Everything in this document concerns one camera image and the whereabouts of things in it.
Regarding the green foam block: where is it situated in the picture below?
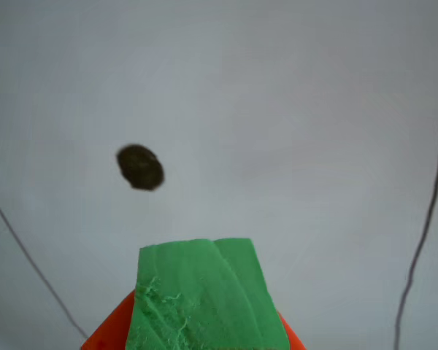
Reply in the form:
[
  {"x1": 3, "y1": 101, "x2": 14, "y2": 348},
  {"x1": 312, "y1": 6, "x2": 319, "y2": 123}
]
[{"x1": 125, "y1": 237, "x2": 291, "y2": 350}]

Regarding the black dot mark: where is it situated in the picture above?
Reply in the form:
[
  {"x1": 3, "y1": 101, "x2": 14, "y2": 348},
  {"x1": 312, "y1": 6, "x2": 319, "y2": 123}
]
[{"x1": 116, "y1": 144, "x2": 166, "y2": 192}]

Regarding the white paper sheet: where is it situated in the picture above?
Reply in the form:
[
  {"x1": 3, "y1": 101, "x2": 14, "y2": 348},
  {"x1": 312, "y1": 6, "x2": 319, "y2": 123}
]
[{"x1": 0, "y1": 0, "x2": 438, "y2": 350}]

